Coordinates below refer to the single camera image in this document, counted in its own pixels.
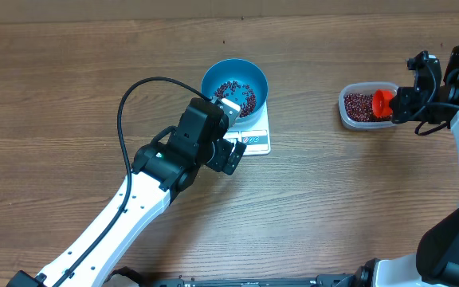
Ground red measuring scoop blue handle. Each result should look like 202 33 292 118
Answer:
371 89 394 118

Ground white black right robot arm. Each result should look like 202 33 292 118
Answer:
332 45 459 286

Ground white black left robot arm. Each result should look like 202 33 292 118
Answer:
8 98 246 287

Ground white digital kitchen scale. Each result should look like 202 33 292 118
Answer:
224 103 271 156

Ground teal plastic bowl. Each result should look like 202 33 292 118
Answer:
201 58 269 125

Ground red adzuki beans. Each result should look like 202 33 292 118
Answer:
343 93 391 122

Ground clear plastic food container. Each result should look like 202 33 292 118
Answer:
338 81 398 131

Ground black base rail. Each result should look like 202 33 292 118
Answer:
104 265 428 287

